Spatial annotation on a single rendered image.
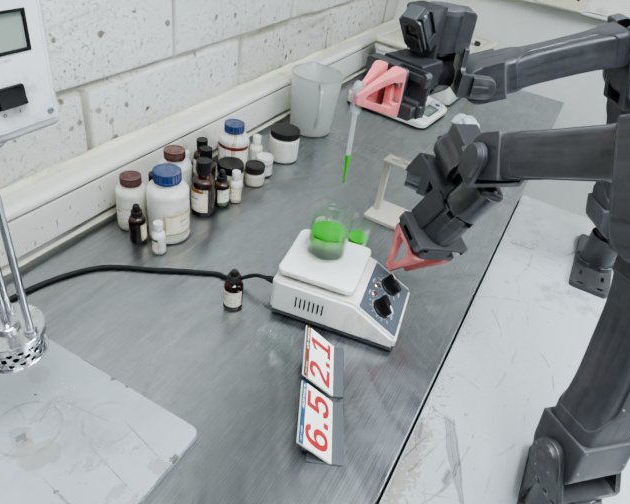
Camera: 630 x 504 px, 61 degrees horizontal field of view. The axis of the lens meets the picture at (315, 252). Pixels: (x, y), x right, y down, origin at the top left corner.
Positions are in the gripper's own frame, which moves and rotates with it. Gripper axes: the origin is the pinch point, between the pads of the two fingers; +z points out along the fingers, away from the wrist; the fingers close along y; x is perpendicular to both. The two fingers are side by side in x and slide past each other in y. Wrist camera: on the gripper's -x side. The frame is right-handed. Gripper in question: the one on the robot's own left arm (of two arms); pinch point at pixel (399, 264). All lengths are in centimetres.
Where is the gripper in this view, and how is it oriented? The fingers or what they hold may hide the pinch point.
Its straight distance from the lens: 85.4
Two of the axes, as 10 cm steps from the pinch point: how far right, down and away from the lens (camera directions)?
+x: 2.9, 8.3, -4.8
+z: -4.9, 5.6, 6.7
